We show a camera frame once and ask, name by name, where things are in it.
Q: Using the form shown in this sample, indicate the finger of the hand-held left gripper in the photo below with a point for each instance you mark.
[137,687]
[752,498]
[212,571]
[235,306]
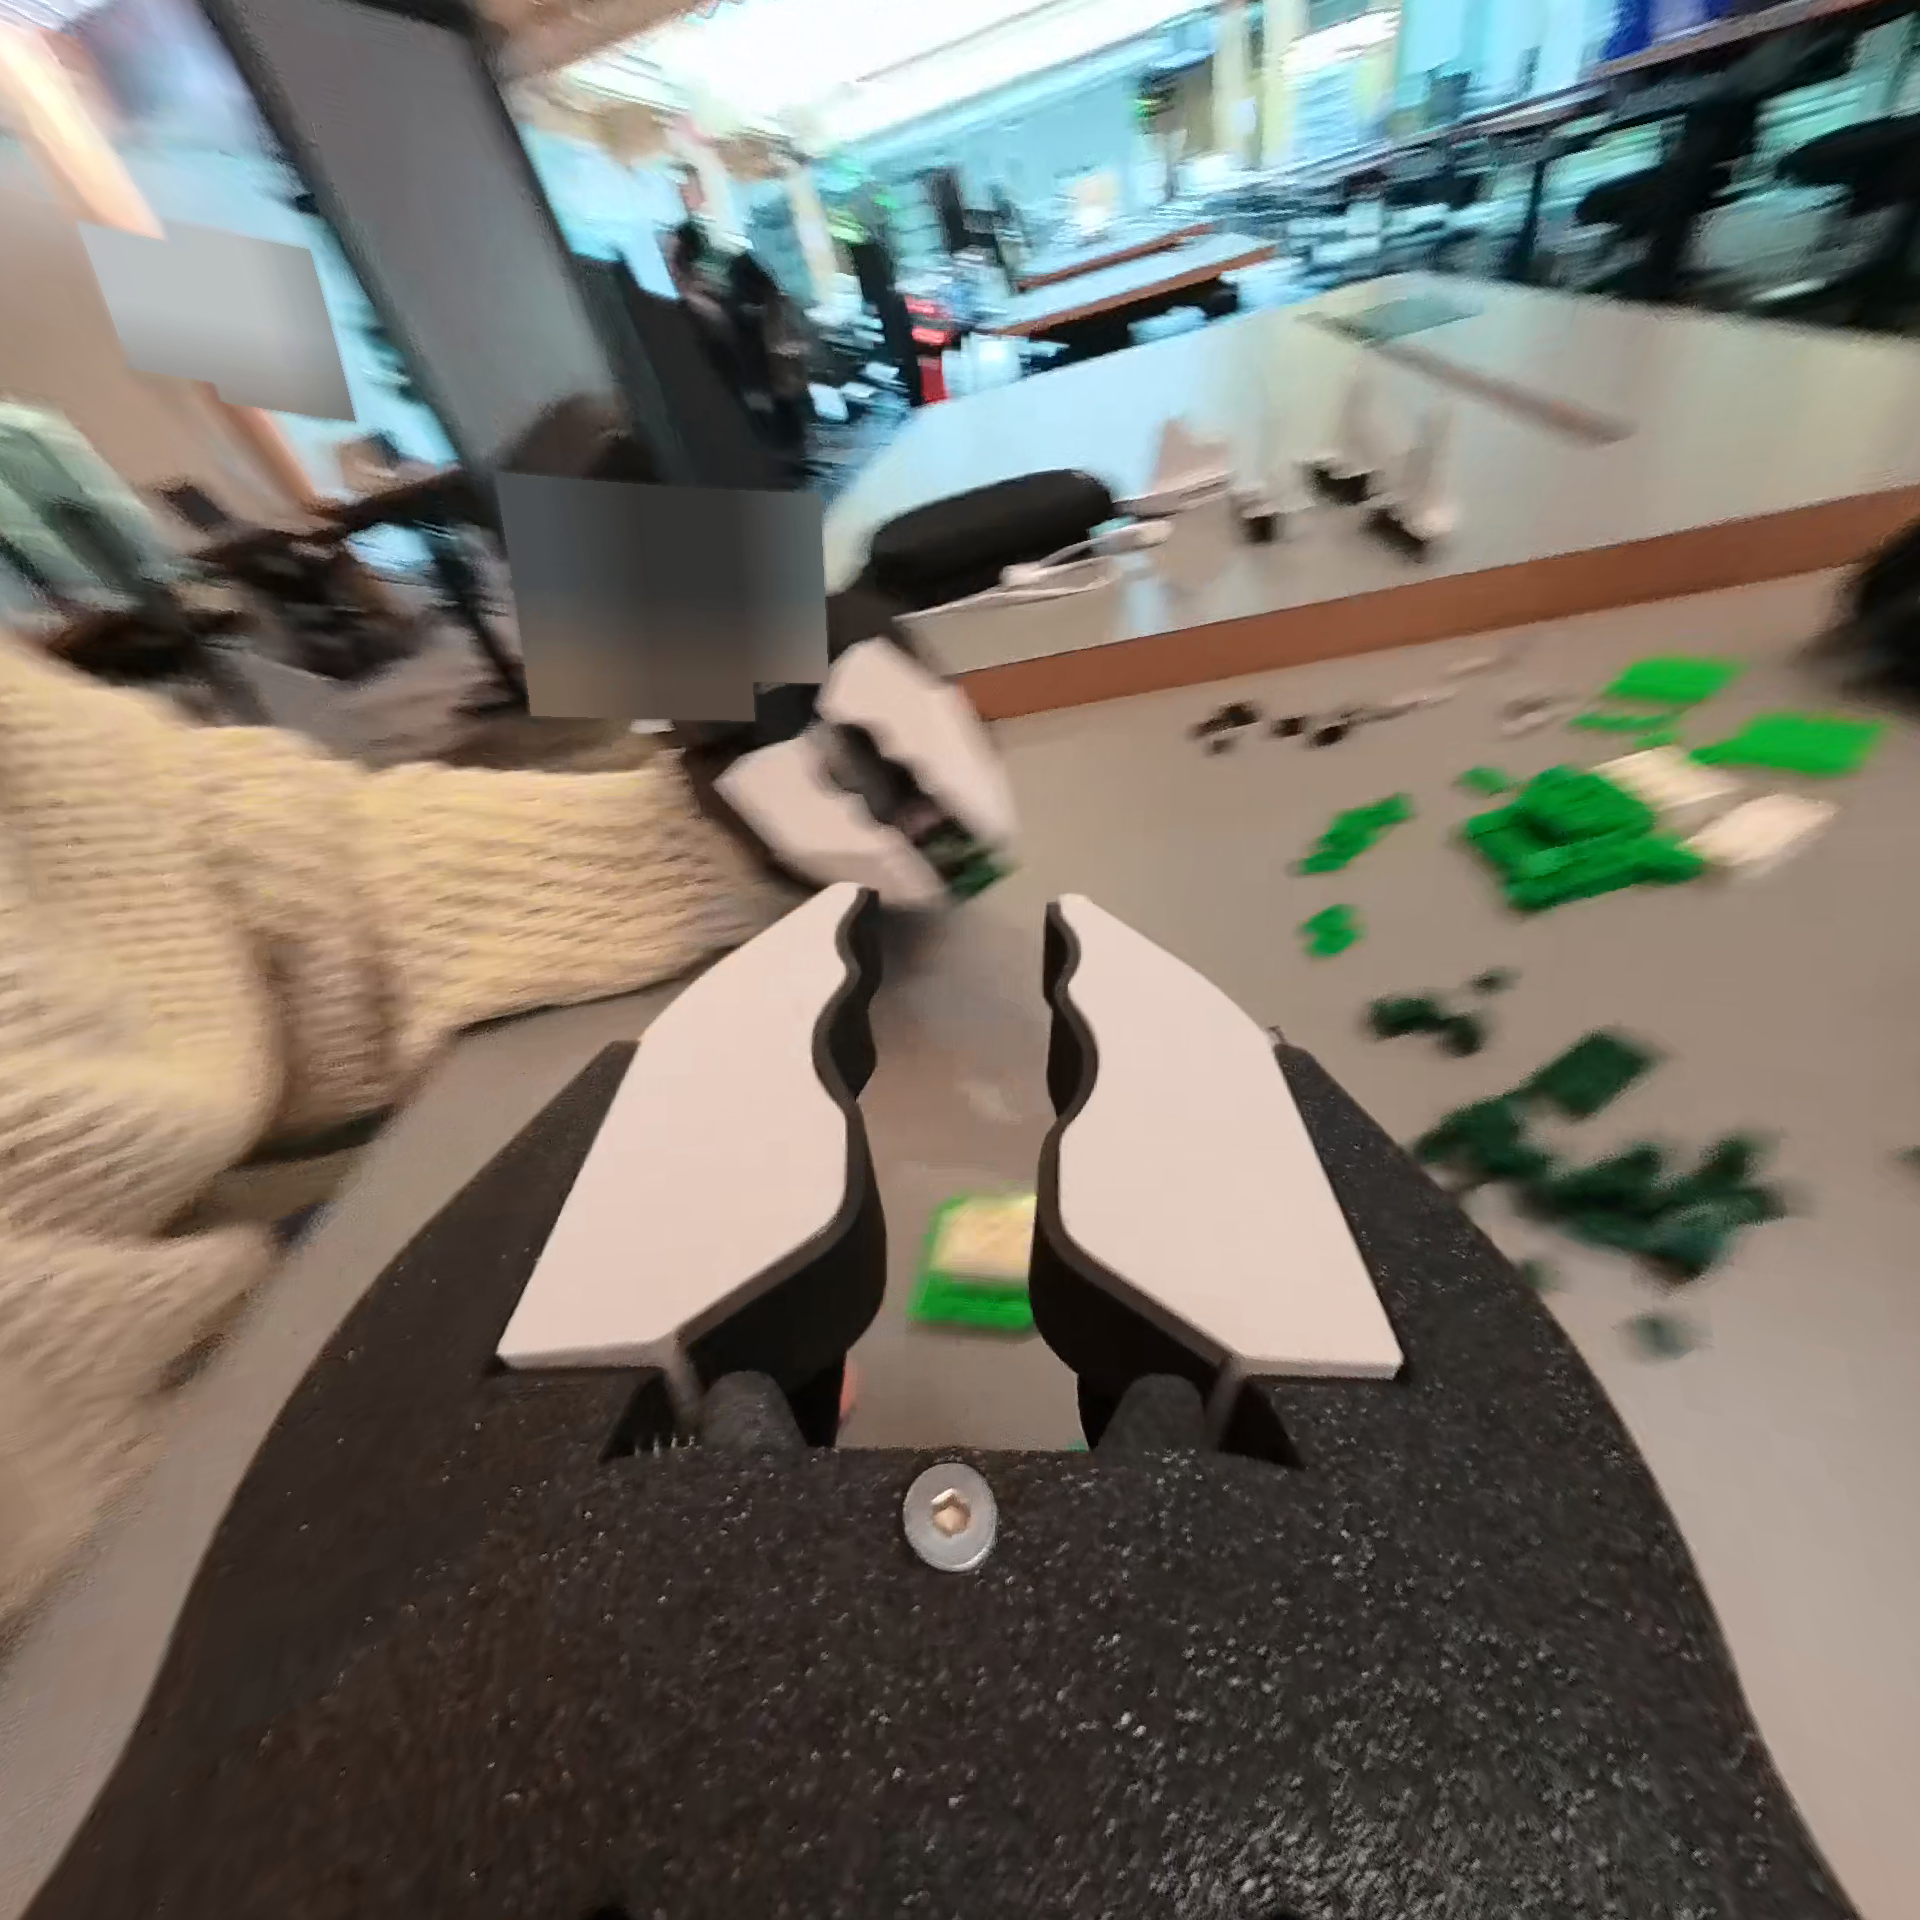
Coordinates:
[804,812]
[915,720]

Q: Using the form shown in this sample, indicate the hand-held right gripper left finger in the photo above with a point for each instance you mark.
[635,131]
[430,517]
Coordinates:
[707,1172]

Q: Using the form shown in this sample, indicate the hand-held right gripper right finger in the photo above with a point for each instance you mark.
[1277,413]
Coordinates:
[1216,1187]

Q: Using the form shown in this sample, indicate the dark green lego brick stack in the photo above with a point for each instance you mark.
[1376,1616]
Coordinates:
[968,871]

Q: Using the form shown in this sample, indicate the person's left forearm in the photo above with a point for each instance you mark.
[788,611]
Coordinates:
[331,902]

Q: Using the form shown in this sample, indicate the green lego base, tan brick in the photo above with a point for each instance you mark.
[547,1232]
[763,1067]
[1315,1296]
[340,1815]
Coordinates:
[977,1260]

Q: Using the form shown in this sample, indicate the scattered dark green lego pieces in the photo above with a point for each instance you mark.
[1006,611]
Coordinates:
[1590,1156]

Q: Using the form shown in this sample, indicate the pile of bright green lego pieces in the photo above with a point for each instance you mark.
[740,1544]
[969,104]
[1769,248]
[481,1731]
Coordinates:
[1605,796]

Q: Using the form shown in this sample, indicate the small grey lego pieces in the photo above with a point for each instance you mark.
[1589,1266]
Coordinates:
[1500,692]

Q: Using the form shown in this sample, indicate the black oval case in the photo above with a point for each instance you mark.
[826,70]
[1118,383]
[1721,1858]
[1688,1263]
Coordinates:
[977,535]

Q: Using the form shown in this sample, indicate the white earphones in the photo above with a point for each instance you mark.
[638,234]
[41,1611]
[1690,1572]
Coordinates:
[1081,547]

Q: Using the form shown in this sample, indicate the monitor on black stand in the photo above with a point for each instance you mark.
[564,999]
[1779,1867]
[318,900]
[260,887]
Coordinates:
[450,212]

